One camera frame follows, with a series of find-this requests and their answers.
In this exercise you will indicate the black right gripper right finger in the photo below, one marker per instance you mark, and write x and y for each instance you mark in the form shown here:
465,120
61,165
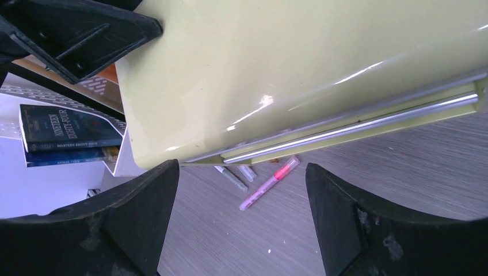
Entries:
360,233

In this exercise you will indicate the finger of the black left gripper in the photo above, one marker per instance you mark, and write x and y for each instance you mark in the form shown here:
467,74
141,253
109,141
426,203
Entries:
75,39

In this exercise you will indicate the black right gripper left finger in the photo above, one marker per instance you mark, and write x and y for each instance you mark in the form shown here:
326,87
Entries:
120,231

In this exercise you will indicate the thick orange binder folder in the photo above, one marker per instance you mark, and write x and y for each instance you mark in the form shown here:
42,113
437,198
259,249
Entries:
33,64

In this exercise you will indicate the Nineteen Eighty-Four dark book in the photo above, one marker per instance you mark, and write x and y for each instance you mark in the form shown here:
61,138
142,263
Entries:
52,128

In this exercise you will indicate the pink highlighter pen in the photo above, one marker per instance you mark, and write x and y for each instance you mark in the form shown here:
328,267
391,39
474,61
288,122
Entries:
270,182

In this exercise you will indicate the Animal Farm blue book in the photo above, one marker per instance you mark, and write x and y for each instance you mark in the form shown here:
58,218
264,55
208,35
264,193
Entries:
51,158

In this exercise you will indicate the green metal drawer cabinet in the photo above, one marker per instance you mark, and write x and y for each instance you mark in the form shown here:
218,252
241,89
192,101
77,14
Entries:
243,82

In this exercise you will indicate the white plastic file rack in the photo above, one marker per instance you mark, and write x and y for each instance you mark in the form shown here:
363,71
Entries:
97,89

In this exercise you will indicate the orange red marker pen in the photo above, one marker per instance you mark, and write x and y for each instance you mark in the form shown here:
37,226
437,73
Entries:
249,174

